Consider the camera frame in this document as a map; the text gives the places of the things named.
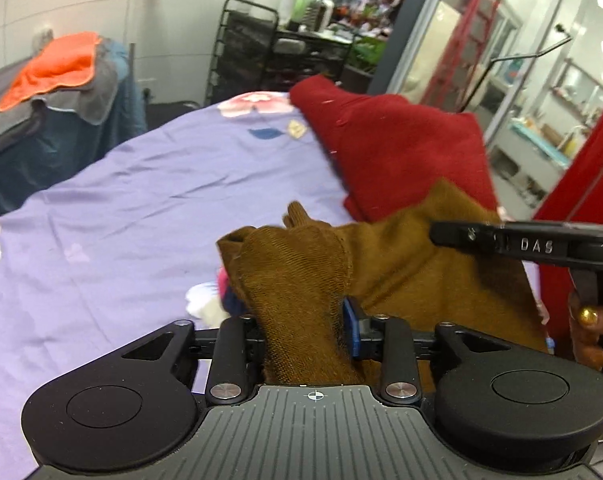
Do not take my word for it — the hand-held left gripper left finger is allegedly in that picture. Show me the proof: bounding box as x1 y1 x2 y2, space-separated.
122 314 265 406

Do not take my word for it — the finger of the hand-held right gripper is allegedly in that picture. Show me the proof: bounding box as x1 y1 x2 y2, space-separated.
430 220 505 256

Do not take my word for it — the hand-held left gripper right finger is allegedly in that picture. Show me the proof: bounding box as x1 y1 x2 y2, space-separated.
342 297 512 406

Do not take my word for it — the brown knit garment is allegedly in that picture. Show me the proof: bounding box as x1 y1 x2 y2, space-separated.
216 178 552 386

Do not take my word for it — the person's right hand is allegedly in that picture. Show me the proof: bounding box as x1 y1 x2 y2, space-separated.
569 292 603 370

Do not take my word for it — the navy and pink garment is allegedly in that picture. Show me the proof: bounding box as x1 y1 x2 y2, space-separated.
202 267 255 328

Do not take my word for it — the person's red clothing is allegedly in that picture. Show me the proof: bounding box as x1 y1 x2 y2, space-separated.
529 105 603 356

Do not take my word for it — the teal tray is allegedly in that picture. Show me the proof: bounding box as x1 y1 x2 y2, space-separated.
510 119 573 168

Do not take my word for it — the dark red knit garment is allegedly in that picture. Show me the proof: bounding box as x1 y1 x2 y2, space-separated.
288 75 499 223

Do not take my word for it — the white shelf unit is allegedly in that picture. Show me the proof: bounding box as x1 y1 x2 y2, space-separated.
486 35 603 211

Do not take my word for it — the purple floral bedsheet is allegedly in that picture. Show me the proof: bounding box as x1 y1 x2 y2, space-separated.
0 91 552 480

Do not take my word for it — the red ladder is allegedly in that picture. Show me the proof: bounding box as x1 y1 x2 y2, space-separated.
421 0 507 111

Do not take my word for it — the pile of colourful toys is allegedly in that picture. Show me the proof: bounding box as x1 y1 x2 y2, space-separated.
331 0 417 63

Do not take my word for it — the white pump bottle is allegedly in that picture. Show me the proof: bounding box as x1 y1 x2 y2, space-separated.
320 0 340 29

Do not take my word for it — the grey pump bottle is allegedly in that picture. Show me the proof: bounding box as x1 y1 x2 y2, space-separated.
299 0 327 32

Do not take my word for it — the light grey towel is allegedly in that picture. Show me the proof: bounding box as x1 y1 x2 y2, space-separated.
0 42 120 136

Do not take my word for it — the orange towel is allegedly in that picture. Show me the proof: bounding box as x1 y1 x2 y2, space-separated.
0 31 102 112

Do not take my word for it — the black wire rack cart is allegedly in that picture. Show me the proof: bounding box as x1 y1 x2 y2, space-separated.
206 0 377 106

